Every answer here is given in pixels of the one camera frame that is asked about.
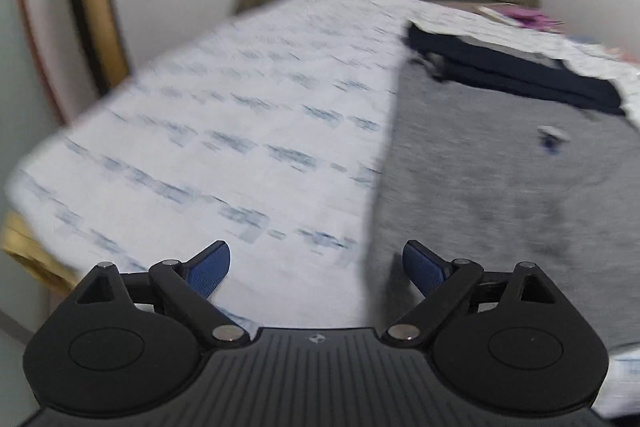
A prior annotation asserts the grey and navy sweater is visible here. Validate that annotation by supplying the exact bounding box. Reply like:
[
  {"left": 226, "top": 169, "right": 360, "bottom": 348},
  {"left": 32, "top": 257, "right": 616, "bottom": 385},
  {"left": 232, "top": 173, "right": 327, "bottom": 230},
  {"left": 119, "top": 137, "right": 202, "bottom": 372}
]
[{"left": 364, "top": 25, "right": 639, "bottom": 348}]

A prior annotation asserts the white quilt with blue script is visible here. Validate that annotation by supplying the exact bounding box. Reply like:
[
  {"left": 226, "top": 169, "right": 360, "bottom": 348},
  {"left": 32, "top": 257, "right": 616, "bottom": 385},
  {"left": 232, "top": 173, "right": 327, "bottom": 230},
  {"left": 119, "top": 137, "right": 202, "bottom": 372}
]
[{"left": 6, "top": 0, "right": 639, "bottom": 426}]

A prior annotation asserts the yellow bed sheet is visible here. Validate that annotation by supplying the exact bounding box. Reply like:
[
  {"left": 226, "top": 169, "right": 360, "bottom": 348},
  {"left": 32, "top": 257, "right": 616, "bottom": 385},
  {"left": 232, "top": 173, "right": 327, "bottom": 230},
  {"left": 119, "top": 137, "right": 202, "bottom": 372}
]
[{"left": 1, "top": 210, "right": 79, "bottom": 297}]

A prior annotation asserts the purple cloth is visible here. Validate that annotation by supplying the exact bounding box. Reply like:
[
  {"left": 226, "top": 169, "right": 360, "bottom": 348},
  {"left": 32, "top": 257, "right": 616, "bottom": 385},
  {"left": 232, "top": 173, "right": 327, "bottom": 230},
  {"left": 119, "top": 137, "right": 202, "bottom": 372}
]
[{"left": 502, "top": 6, "right": 562, "bottom": 31}]

